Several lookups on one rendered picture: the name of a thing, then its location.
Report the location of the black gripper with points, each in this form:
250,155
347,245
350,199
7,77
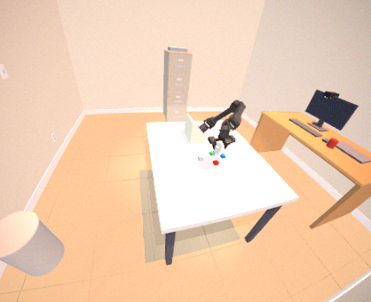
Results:
212,140

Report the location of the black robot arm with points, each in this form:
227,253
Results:
237,108

